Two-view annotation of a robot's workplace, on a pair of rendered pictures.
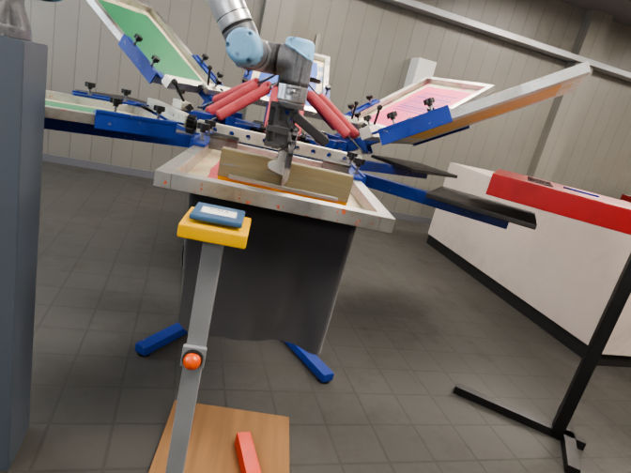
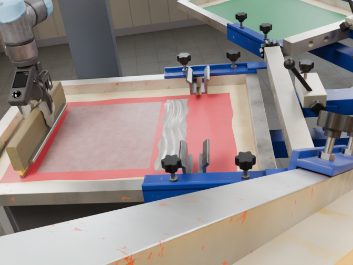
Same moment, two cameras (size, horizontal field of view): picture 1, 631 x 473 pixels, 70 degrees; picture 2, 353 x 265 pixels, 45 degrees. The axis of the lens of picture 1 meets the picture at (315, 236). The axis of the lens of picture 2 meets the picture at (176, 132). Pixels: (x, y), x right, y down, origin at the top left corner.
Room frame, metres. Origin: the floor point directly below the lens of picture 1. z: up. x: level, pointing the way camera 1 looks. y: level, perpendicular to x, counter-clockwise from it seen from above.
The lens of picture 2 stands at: (1.86, -0.80, 1.62)
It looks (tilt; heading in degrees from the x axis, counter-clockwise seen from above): 33 degrees down; 106
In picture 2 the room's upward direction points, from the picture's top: 7 degrees counter-clockwise
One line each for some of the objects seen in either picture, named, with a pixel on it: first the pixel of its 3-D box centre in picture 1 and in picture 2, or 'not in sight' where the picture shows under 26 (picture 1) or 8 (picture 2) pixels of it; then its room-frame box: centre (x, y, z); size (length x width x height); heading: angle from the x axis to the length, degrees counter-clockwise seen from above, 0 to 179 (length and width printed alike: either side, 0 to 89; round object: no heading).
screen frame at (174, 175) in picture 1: (278, 174); (126, 127); (1.44, 0.16, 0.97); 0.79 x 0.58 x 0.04; 8
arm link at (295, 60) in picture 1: (296, 62); (14, 20); (1.20, 0.15, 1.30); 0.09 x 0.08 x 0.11; 89
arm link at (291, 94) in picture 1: (292, 95); (21, 50); (1.19, 0.14, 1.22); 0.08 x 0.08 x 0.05
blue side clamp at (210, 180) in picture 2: (350, 176); (209, 187); (1.72, -0.08, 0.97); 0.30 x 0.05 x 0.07; 8
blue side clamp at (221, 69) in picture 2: (204, 144); (209, 77); (1.63, 0.47, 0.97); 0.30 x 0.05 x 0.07; 8
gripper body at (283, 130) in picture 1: (284, 126); (31, 77); (1.20, 0.15, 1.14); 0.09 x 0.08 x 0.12; 99
